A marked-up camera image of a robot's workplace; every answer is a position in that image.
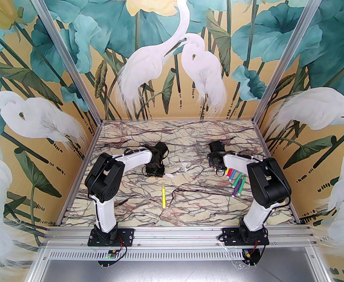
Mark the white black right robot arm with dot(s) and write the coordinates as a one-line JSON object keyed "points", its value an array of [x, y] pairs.
{"points": [[266, 184]]}

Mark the purple highlighter pen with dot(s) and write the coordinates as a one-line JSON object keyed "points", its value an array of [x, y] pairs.
{"points": [[235, 192]]}

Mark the grey metal panel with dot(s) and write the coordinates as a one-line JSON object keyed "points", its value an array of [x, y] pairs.
{"points": [[178, 272]]}

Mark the black connector plate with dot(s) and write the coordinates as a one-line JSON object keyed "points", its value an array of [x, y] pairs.
{"points": [[253, 258]]}

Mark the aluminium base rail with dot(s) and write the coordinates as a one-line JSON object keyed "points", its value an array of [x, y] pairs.
{"points": [[178, 236]]}

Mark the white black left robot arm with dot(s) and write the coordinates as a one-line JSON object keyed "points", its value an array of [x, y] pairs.
{"points": [[104, 181]]}

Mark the aluminium frame post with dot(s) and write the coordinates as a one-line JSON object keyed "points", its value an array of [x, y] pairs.
{"points": [[64, 51], [288, 51]]}

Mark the white paper scrap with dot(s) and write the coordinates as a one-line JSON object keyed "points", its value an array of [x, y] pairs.
{"points": [[169, 175], [185, 166]]}

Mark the pink highlighter pen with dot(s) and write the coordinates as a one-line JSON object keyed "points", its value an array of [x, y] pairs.
{"points": [[229, 173]]}

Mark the black bracket plate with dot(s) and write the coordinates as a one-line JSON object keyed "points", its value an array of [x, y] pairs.
{"points": [[105, 262]]}

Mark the blue highlighter pen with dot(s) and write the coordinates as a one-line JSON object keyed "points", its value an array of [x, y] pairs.
{"points": [[233, 175]]}

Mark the aluminium frame rail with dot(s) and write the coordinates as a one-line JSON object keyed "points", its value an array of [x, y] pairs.
{"points": [[91, 145], [317, 264], [264, 145], [178, 119], [38, 264]]}

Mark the green highlighter pen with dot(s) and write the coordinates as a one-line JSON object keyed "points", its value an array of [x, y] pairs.
{"points": [[240, 184], [237, 179]]}

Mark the small green circuit board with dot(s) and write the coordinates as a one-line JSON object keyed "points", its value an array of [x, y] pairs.
{"points": [[111, 255]]}

